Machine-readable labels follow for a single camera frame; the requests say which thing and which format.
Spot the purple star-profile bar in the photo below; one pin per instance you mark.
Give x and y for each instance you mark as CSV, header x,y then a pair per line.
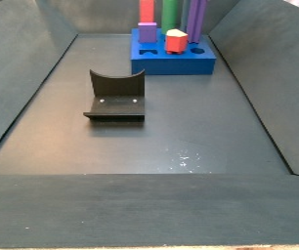
x,y
197,15

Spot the black curved fixture stand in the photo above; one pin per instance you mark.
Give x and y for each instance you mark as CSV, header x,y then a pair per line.
x,y
119,97

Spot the blue foam shape-sorter base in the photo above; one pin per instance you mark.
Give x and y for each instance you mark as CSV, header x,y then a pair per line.
x,y
150,58

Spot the red hexagonal block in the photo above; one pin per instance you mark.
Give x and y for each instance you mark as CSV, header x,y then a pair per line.
x,y
177,41

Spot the purple rectangular block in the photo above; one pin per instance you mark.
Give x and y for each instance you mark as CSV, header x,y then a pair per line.
x,y
147,30

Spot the red tall rectangular block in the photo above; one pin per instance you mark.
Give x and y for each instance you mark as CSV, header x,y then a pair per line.
x,y
147,7

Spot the green tall cylinder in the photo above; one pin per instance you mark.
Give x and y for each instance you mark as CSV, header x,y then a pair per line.
x,y
169,15

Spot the blue tall block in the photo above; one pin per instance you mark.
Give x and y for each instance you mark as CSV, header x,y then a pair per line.
x,y
185,14

